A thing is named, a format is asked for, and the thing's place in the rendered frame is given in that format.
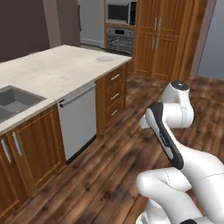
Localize pale round plate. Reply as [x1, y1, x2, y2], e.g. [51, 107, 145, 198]
[95, 55, 115, 63]

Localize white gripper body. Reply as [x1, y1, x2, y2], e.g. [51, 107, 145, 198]
[139, 114, 151, 130]

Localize silver dishwasher handle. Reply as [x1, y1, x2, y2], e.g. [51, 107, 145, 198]
[59, 83, 97, 109]

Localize silver microwave oven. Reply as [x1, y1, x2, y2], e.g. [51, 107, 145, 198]
[105, 0, 137, 26]

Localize wooden cupboard door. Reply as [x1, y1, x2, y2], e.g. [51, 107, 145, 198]
[0, 133, 22, 223]
[5, 104, 67, 197]

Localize grey kitchen sink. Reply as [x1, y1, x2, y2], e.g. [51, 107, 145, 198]
[0, 84, 48, 124]

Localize silver cupboard door handle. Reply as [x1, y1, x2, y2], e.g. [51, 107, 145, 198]
[0, 137, 13, 165]
[12, 131, 24, 157]

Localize tall wooden cupboards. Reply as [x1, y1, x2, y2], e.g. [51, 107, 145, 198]
[133, 0, 208, 81]

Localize silver built-in oven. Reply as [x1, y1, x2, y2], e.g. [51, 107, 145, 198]
[106, 26, 135, 57]

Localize wooden drawer front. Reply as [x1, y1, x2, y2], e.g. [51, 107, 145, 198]
[103, 84, 127, 110]
[104, 100, 127, 128]
[102, 66, 127, 92]

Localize silver dishwasher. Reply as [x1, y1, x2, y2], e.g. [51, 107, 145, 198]
[57, 82, 98, 163]

